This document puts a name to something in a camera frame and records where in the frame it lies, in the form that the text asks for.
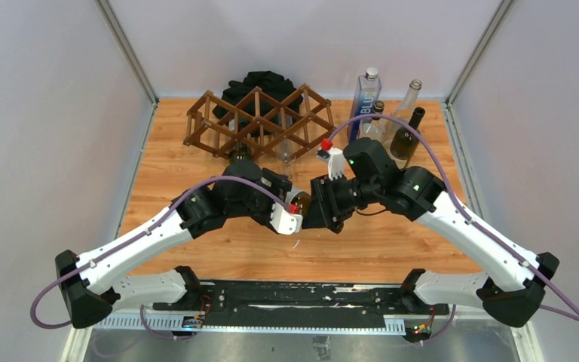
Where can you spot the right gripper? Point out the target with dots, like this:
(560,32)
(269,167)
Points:
(323,191)

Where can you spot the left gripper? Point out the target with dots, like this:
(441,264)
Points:
(280,185)

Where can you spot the dark wine bottle silver cap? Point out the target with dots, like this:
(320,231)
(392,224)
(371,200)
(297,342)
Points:
(240,152)

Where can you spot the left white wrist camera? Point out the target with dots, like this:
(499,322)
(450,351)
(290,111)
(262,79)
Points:
(286,220)

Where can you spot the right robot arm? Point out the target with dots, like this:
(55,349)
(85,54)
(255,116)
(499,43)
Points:
(511,285)

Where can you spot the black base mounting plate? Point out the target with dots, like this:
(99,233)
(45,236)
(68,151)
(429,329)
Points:
(301,304)

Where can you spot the white slotted cable duct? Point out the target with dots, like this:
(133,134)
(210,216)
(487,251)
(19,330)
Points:
(179,323)

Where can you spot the brown wooden wine rack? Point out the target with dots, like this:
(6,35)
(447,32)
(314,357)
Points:
(261,133)

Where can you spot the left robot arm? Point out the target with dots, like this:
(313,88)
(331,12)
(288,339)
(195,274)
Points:
(96,283)

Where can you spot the small clear liquor bottle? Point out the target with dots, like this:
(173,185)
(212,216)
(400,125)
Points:
(371,127)

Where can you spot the black cloth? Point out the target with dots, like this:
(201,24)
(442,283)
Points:
(271,83)

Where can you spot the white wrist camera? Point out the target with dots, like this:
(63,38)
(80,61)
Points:
(334,159)
(286,220)

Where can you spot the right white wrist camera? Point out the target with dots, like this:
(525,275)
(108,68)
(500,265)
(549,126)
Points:
(334,159)

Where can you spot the clear bottle in rack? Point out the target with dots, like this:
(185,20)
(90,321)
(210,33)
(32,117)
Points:
(285,148)

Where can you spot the blue square water bottle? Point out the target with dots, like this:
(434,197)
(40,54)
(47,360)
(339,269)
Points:
(367,92)

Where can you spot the clear wine bottle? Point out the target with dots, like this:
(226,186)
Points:
(403,111)

